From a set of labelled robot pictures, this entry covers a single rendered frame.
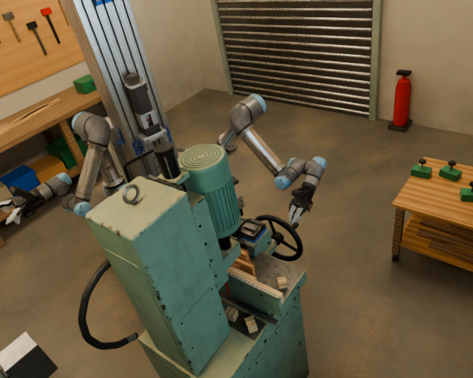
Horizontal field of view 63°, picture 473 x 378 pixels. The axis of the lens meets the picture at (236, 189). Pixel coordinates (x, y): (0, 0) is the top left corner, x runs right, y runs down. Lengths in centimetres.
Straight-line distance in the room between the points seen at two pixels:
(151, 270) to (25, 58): 363
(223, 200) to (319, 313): 147
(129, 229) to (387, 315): 192
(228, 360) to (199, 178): 72
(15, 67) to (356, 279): 366
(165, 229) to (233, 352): 67
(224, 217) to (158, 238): 34
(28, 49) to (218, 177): 350
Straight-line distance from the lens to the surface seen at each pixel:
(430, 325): 265
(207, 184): 126
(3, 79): 446
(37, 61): 457
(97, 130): 193
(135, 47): 208
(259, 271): 168
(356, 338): 254
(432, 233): 287
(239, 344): 161
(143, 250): 108
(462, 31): 401
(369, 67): 434
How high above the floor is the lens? 216
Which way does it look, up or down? 36 degrees down
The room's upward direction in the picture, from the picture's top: 12 degrees counter-clockwise
